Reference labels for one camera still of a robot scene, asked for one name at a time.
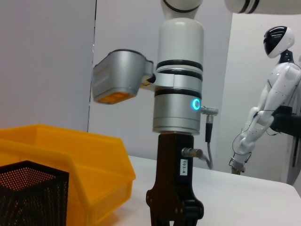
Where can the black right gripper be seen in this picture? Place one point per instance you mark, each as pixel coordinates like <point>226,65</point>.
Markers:
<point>171,183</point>

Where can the black mesh pen holder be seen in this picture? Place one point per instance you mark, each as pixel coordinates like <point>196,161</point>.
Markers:
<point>33,197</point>

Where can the yellow plastic storage bin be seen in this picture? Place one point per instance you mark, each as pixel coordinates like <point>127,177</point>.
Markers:
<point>98,153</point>

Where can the white humanoid robot body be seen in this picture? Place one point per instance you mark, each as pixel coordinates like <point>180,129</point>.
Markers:
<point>279,80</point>

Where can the black and white robot head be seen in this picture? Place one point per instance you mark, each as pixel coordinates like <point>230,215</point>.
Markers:
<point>278,42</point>

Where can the black mounting bracket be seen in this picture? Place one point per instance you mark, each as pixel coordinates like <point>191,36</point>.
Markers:
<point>287,120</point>

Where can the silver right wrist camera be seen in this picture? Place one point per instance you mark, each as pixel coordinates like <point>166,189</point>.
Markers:
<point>117,75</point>

